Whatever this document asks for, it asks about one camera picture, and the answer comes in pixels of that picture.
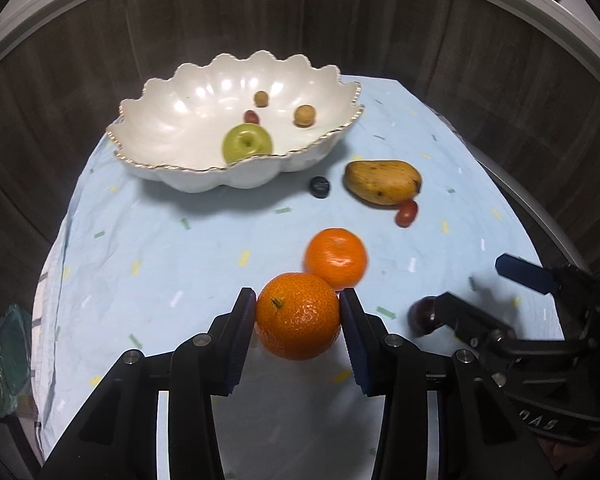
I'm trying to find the teal glass dish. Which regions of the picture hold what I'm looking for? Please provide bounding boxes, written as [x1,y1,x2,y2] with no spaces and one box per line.
[0,304,35,397]

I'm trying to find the dark wood kitchen counter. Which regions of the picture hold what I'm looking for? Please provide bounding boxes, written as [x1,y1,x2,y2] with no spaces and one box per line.
[0,0,600,321]

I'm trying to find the green apple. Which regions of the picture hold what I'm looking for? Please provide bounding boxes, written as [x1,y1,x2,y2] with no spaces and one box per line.
[222,124,274,165]

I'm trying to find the dark purple grape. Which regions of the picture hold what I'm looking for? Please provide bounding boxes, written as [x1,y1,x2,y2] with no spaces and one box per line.
[407,296,438,336]

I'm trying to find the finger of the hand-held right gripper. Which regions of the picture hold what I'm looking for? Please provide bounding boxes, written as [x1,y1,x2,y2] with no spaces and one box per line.
[429,291,517,352]
[495,253,600,297]

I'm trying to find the person's right hand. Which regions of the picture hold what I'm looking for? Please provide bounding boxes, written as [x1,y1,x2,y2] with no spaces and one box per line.
[537,420,600,476]

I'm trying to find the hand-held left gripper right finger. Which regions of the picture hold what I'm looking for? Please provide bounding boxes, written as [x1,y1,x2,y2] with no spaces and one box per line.
[339,287,556,480]

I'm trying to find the yellow mango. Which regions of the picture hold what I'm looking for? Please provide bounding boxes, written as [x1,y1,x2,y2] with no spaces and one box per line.
[344,159,423,206]

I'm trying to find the white scalloped ceramic bowl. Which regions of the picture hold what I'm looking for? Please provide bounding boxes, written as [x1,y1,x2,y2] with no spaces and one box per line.
[106,51,365,193]

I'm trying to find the orange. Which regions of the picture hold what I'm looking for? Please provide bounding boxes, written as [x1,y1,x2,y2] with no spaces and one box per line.
[304,227,369,292]
[255,271,342,361]

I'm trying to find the light blue patterned cloth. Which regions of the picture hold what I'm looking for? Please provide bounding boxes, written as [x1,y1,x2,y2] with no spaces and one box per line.
[30,75,566,480]

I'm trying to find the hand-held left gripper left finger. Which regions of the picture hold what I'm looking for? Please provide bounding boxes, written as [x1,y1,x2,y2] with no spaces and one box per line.
[37,286,257,480]

